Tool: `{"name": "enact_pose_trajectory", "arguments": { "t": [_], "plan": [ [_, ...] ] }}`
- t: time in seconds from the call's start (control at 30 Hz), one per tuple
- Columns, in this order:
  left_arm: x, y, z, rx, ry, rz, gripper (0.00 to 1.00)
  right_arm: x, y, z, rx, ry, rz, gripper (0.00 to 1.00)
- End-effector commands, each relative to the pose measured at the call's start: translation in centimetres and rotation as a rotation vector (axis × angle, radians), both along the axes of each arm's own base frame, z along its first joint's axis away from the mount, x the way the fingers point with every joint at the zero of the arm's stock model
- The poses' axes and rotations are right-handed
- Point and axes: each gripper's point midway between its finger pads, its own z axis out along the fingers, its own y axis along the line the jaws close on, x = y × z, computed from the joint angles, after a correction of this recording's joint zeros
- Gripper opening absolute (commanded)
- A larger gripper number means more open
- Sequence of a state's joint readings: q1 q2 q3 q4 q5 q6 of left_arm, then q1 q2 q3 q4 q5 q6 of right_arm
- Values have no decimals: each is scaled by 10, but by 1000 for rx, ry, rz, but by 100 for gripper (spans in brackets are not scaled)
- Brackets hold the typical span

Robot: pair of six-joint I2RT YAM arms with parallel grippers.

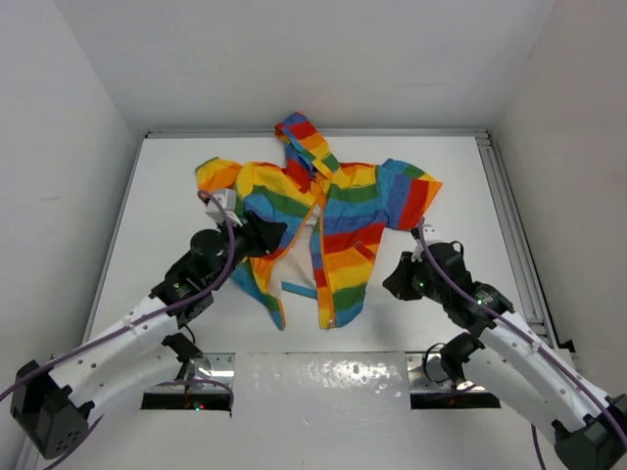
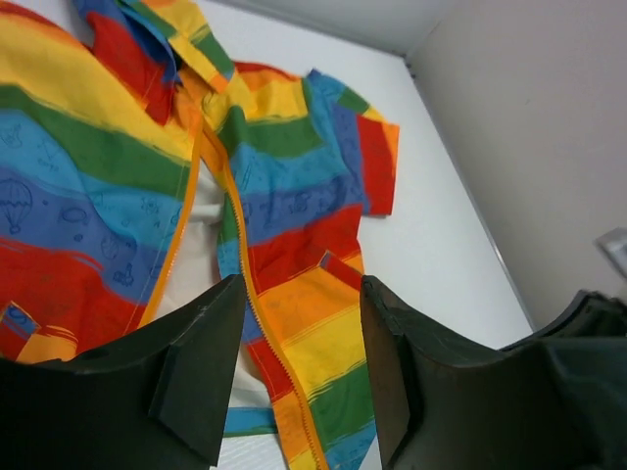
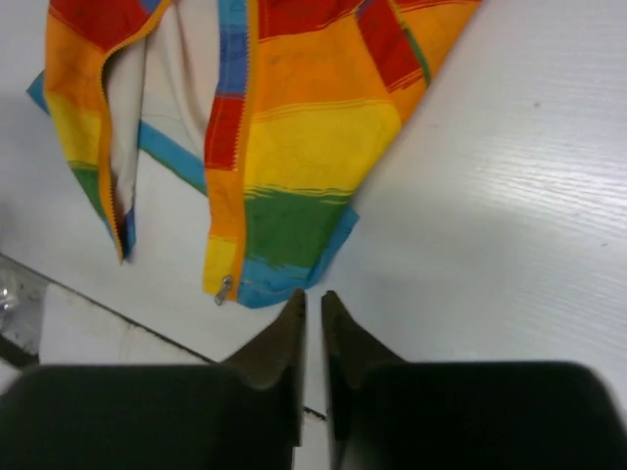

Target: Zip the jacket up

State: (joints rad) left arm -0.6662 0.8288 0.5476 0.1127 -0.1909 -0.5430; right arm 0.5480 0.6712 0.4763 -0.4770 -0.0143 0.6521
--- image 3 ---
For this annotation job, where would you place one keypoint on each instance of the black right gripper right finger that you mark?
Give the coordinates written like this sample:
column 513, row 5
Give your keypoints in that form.
column 385, row 412

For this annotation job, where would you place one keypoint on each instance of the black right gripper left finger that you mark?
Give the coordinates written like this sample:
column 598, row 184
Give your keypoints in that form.
column 245, row 412

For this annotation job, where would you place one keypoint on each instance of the rainbow striped hooded jacket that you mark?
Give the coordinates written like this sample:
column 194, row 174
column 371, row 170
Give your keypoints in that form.
column 276, row 110

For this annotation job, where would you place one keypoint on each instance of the silver metal base plate left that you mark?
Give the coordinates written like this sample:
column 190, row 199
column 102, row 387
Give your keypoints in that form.
column 22, row 308

